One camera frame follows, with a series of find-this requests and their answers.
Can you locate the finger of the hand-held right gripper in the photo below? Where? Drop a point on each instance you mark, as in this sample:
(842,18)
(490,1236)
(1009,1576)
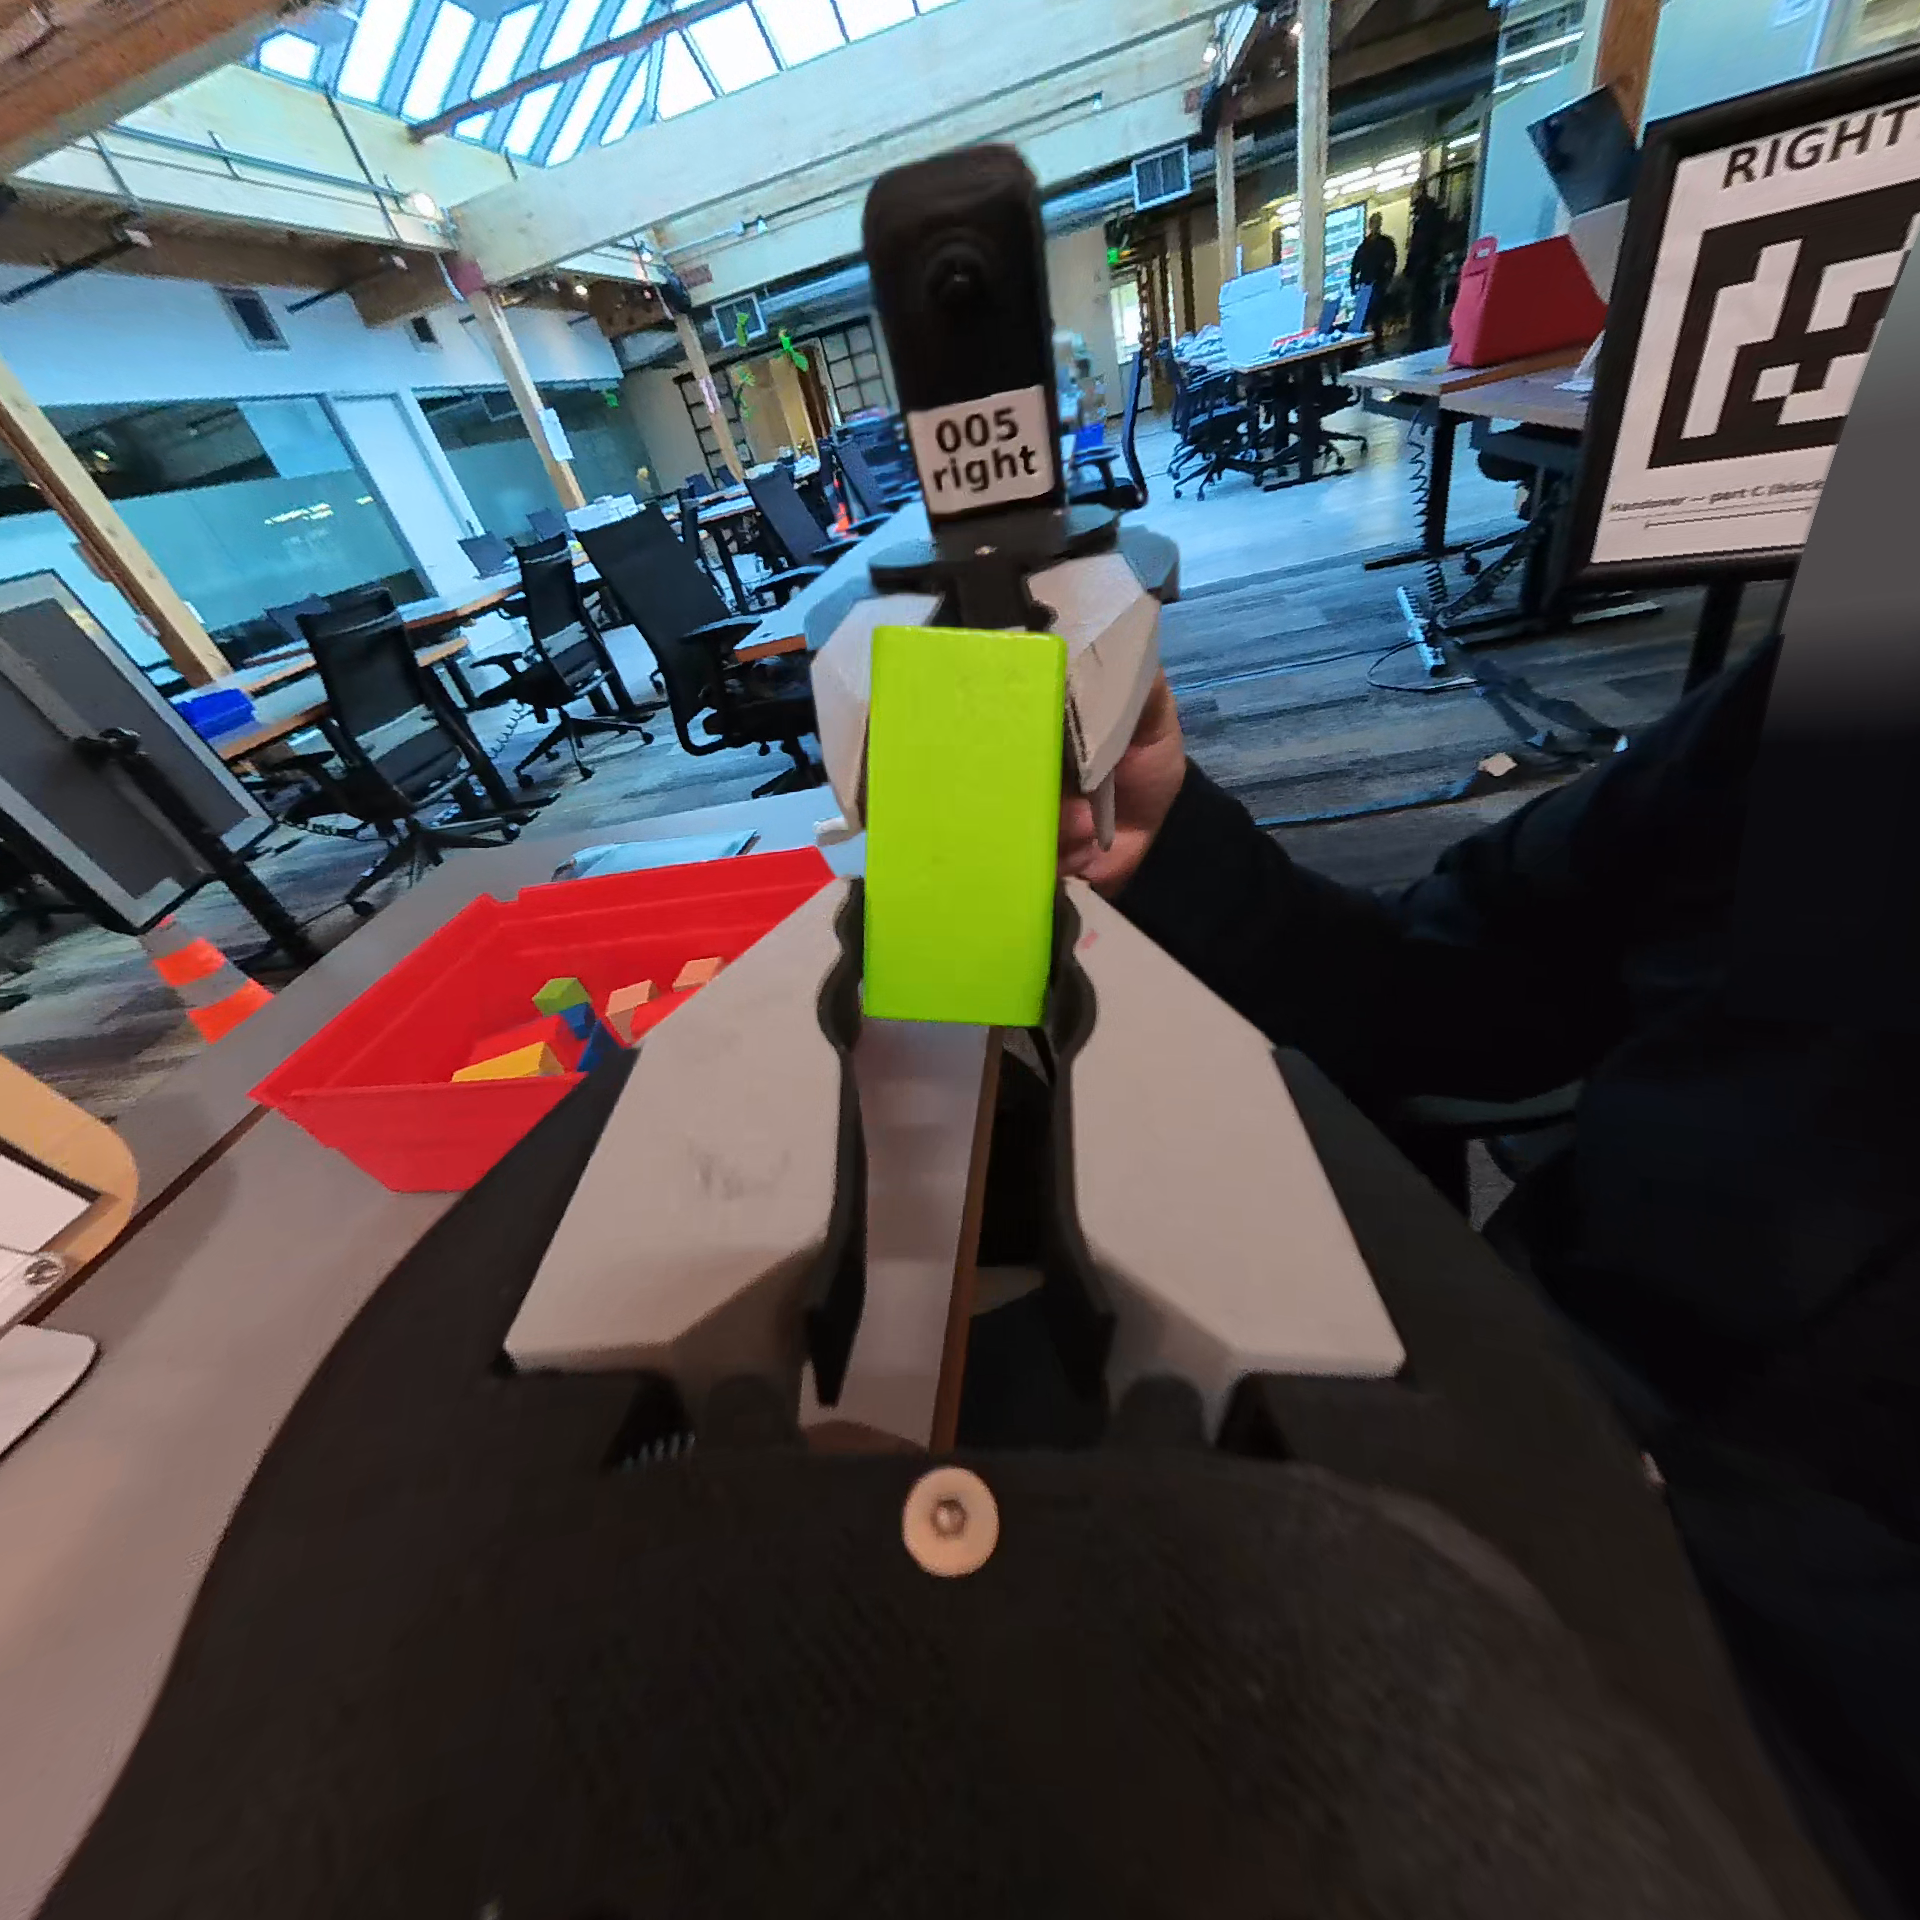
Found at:
(844,704)
(1106,660)

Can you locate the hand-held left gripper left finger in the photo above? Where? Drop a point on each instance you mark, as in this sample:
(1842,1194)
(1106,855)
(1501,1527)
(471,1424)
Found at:
(690,1170)

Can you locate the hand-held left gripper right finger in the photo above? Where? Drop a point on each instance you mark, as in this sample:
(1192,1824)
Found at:
(1215,1184)

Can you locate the green rectangular block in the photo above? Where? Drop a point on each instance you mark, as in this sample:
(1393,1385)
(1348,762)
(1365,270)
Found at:
(961,826)

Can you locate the red plastic bin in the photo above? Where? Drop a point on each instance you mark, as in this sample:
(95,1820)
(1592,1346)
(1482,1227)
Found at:
(405,1108)
(1524,307)

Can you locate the person's right forearm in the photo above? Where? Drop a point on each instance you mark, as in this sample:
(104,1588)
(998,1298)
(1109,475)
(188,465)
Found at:
(1350,931)

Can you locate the person's right hand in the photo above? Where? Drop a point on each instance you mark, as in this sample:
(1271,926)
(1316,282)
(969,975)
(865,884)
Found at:
(1149,796)

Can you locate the grey desk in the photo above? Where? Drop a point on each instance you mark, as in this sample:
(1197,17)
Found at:
(788,600)

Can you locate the black office chair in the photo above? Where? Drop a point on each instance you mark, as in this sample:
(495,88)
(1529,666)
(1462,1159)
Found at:
(390,704)
(564,628)
(1224,404)
(676,628)

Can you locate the pile of small coloured blocks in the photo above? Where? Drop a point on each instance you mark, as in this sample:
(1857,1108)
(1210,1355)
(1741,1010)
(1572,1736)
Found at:
(540,1042)

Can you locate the clear flat tray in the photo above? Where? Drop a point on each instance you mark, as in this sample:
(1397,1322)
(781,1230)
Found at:
(646,857)

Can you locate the black chair armrest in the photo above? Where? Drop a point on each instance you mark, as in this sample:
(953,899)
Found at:
(1484,1107)

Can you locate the white power strip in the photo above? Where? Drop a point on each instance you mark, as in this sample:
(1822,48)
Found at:
(1423,628)

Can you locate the wood edged desk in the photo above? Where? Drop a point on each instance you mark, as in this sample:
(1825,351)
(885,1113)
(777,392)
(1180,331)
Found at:
(1441,376)

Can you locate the orange striped cone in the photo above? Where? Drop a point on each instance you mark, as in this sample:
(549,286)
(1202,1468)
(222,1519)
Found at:
(210,1014)

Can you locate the person's dark clothing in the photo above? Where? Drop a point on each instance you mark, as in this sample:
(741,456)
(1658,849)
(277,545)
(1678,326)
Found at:
(1724,1320)

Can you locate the long wooden desk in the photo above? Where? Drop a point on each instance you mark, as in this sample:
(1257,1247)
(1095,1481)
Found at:
(301,721)

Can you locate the black framed marker sign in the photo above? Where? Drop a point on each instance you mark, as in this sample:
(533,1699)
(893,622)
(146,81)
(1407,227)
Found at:
(1634,451)

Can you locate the instruction sheet on stand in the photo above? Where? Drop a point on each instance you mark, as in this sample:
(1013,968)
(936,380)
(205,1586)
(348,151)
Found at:
(82,1148)

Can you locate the dark tilted screen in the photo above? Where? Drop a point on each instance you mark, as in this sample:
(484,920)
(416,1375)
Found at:
(1582,148)

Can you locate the blue storage bin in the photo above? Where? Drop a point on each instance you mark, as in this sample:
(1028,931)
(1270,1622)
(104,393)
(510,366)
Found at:
(206,712)

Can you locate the grey monitor on stand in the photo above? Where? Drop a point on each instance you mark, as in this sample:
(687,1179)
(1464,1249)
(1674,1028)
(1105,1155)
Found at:
(90,751)

